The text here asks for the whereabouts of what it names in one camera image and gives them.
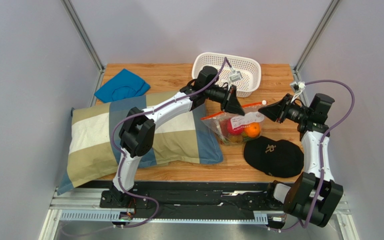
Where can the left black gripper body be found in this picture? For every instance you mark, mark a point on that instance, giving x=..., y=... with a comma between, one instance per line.
x=220, y=95

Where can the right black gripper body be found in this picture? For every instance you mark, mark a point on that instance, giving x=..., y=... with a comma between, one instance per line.
x=282, y=108

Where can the clear orange zip bag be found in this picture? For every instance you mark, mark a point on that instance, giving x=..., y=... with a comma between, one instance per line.
x=218, y=123

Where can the checked blue beige pillow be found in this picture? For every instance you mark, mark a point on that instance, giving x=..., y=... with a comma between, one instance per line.
x=91, y=155

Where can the fake red apple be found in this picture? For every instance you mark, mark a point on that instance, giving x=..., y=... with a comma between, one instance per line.
x=235, y=131

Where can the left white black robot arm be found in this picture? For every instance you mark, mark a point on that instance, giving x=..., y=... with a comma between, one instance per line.
x=137, y=130

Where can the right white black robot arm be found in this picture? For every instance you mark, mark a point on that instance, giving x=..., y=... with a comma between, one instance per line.
x=314, y=196

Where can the fake orange fruit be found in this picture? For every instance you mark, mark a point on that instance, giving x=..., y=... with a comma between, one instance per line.
x=253, y=130

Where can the white perforated plastic basket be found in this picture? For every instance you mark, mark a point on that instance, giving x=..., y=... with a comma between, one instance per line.
x=250, y=69

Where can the black baseball cap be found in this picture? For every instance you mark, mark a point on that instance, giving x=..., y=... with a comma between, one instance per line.
x=276, y=158

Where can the blue folded cloth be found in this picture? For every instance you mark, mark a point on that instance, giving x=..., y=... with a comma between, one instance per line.
x=123, y=85

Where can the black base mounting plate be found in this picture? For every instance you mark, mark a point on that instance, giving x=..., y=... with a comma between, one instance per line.
x=177, y=199

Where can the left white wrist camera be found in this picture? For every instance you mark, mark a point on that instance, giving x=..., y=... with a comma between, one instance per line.
x=234, y=76

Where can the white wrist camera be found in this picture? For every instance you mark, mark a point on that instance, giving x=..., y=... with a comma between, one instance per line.
x=234, y=76
x=297, y=87

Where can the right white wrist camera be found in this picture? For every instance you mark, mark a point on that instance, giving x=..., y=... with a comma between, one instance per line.
x=297, y=87

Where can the right aluminium frame post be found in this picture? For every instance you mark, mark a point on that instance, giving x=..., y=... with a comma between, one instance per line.
x=323, y=23

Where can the aluminium frame post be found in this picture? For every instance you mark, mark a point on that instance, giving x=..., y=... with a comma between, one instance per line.
x=323, y=23
x=75, y=19

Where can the left aluminium frame post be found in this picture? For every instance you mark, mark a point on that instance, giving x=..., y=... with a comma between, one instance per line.
x=75, y=19

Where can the aluminium slotted rail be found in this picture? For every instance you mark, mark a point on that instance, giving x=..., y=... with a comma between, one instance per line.
x=120, y=216

